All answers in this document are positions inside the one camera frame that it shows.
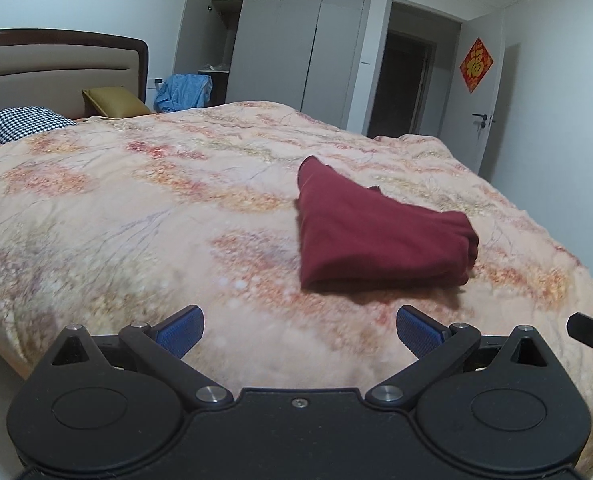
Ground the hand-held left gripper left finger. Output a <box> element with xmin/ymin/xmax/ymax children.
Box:
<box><xmin>50</xmin><ymin>304</ymin><xmax>235</xmax><ymax>411</ymax></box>

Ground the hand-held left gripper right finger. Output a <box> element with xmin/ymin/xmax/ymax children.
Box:
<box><xmin>365</xmin><ymin>304</ymin><xmax>553</xmax><ymax>411</ymax></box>

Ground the dark red sweater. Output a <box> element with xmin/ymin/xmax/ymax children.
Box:
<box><xmin>296</xmin><ymin>155</ymin><xmax>480</xmax><ymax>292</ymax></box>

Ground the floral beige blanket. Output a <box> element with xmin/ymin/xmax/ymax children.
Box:
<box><xmin>0</xmin><ymin>100</ymin><xmax>593</xmax><ymax>477</ymax></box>

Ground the white door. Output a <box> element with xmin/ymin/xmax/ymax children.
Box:
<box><xmin>429</xmin><ymin>7</ymin><xmax>508</xmax><ymax>177</ymax></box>

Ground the olive yellow pillow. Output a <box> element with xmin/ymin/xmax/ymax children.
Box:
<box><xmin>81</xmin><ymin>86</ymin><xmax>152</xmax><ymax>119</ymax></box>

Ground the blue garment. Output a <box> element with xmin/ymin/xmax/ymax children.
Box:
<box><xmin>153</xmin><ymin>73</ymin><xmax>214</xmax><ymax>114</ymax></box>

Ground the houndstooth pillow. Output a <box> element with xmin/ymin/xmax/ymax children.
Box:
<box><xmin>0</xmin><ymin>105</ymin><xmax>79</xmax><ymax>146</ymax></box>

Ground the red diamond door decoration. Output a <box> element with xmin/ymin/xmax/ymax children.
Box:
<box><xmin>459</xmin><ymin>37</ymin><xmax>495</xmax><ymax>95</ymax></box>

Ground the padded bed headboard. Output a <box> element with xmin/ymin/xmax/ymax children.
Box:
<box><xmin>0</xmin><ymin>29</ymin><xmax>150</xmax><ymax>147</ymax></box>

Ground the grey wardrobe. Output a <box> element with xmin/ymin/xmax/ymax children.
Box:
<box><xmin>172</xmin><ymin>0</ymin><xmax>378</xmax><ymax>134</ymax></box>

